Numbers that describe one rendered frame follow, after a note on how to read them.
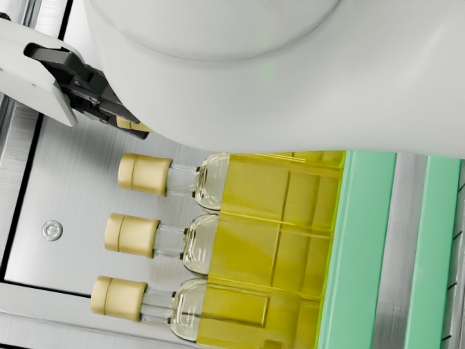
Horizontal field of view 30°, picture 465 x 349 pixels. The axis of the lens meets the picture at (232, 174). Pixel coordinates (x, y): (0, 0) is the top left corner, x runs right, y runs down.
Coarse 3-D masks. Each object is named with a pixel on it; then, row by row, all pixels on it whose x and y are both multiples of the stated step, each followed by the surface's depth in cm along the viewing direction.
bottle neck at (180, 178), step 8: (168, 168) 78; (176, 168) 78; (184, 168) 78; (192, 168) 78; (168, 176) 77; (176, 176) 77; (184, 176) 77; (192, 176) 77; (168, 184) 78; (176, 184) 77; (184, 184) 77; (192, 184) 77; (168, 192) 78; (176, 192) 78; (184, 192) 78
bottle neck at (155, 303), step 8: (152, 288) 76; (144, 296) 75; (152, 296) 75; (160, 296) 75; (168, 296) 75; (144, 304) 75; (152, 304) 75; (160, 304) 75; (168, 304) 74; (144, 312) 75; (152, 312) 75; (160, 312) 75; (144, 320) 75; (152, 320) 75; (160, 320) 75
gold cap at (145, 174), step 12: (132, 156) 78; (144, 156) 78; (120, 168) 78; (132, 168) 77; (144, 168) 77; (156, 168) 77; (120, 180) 78; (132, 180) 78; (144, 180) 77; (156, 180) 77; (144, 192) 78; (156, 192) 78
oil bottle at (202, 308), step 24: (192, 288) 74; (216, 288) 73; (240, 288) 73; (264, 288) 74; (168, 312) 74; (192, 312) 73; (216, 312) 73; (240, 312) 73; (264, 312) 73; (288, 312) 73; (312, 312) 73; (192, 336) 72; (216, 336) 72; (240, 336) 72; (264, 336) 72; (288, 336) 72; (312, 336) 72
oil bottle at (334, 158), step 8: (288, 152) 77; (296, 152) 76; (304, 152) 76; (312, 152) 76; (320, 152) 76; (328, 152) 76; (336, 152) 76; (344, 152) 76; (296, 160) 77; (304, 160) 77; (312, 160) 77; (320, 160) 76; (328, 160) 76; (336, 160) 76; (344, 160) 76
